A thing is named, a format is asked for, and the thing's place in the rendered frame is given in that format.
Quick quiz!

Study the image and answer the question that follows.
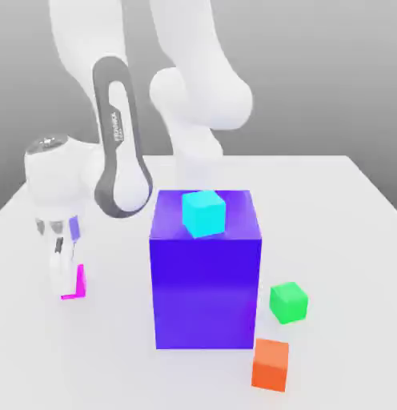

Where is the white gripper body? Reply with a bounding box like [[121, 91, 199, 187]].
[[48, 248, 78, 296]]

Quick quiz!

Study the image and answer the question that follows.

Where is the small magenta cube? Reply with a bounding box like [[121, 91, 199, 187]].
[[60, 263, 87, 301]]

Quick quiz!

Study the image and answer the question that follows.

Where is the small cyan cube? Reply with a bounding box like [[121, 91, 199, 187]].
[[181, 190, 227, 239]]

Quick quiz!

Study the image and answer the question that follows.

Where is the small orange cube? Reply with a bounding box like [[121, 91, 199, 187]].
[[251, 338, 290, 393]]

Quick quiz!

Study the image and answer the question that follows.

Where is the small green cube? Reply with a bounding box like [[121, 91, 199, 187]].
[[269, 281, 309, 325]]

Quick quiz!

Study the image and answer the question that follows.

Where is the large blue box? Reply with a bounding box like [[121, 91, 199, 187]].
[[149, 189, 263, 351]]

